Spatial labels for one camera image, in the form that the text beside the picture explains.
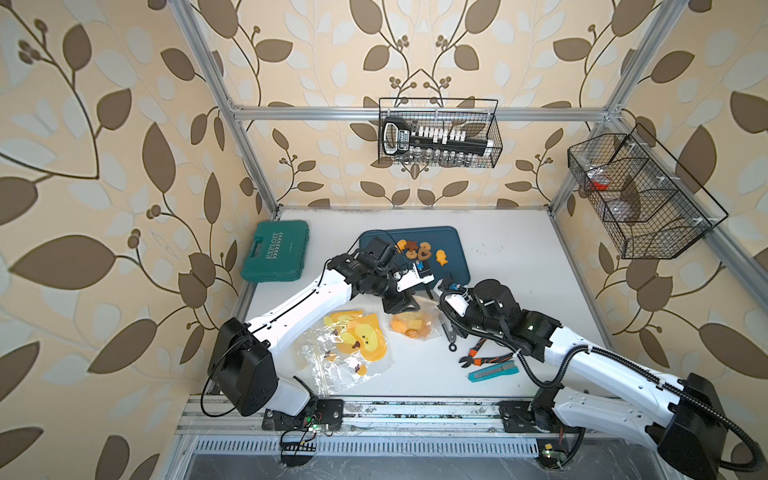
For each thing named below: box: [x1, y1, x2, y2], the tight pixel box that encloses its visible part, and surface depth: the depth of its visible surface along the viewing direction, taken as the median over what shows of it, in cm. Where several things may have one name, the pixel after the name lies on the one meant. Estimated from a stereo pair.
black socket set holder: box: [383, 117, 495, 159], surface depth 84 cm
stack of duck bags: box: [295, 310, 395, 395], surface depth 84 cm
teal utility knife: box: [467, 360, 519, 383], surface depth 83 cm
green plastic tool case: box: [240, 220, 310, 283], surface depth 106 cm
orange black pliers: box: [459, 338, 515, 368], surface depth 84 cm
